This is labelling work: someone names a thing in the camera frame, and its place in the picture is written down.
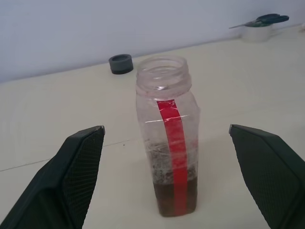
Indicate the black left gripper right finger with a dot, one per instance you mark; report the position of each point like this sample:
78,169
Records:
274,179

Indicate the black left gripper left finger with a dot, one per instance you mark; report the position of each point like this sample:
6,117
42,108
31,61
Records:
59,181

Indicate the clear bottle with red stripe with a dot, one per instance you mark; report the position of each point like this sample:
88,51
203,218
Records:
166,167

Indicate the black round lid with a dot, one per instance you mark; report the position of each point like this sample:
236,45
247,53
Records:
121,65

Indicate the white tape roll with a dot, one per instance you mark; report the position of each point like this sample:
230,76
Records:
256,33

